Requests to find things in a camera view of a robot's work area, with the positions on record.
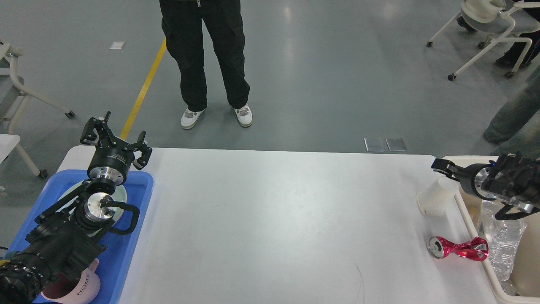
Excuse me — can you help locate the white office chair right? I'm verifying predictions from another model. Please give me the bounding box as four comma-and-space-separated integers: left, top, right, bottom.
426, 0, 540, 81

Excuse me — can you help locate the person in black trousers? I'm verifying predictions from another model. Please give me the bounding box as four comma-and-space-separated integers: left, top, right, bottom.
158, 0, 254, 130

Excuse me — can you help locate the blue plastic tray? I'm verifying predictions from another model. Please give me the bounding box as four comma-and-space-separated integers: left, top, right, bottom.
6, 170, 155, 304

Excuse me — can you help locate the floor socket plate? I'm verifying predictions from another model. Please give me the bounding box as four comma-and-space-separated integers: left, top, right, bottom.
364, 137, 386, 152
385, 137, 407, 152

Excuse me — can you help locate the light green plate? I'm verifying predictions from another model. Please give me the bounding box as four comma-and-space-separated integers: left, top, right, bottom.
59, 180, 127, 223

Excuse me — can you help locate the person in blue jeans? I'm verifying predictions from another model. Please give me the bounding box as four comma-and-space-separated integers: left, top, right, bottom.
483, 75, 540, 159

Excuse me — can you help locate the left floor socket plate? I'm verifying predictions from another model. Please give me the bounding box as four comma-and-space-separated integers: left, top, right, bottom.
364, 137, 386, 152

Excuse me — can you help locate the white paper cup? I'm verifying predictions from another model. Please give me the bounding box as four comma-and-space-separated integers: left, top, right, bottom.
416, 177, 458, 216

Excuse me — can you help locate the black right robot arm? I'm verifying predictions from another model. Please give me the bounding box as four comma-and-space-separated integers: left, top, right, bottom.
431, 154, 540, 220

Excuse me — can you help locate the beige plastic bin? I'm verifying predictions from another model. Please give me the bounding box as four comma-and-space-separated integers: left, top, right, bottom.
440, 156, 540, 304

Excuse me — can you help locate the crushed red soda can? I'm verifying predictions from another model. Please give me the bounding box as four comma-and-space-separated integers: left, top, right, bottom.
427, 236, 489, 262

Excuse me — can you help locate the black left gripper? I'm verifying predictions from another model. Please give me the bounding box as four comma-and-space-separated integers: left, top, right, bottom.
80, 111, 153, 185

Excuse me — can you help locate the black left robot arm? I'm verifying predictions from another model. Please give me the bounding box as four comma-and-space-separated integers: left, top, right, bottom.
1, 112, 153, 304

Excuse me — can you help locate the right floor socket plate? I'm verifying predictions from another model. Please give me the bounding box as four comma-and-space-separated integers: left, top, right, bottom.
385, 137, 407, 152

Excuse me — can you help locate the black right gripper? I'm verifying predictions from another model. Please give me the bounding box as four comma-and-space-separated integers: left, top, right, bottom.
431, 158, 496, 201

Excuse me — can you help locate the pink mug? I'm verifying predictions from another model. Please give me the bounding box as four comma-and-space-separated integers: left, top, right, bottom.
41, 258, 101, 304

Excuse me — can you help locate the white chair left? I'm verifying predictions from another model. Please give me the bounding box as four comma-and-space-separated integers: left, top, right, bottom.
0, 42, 75, 179

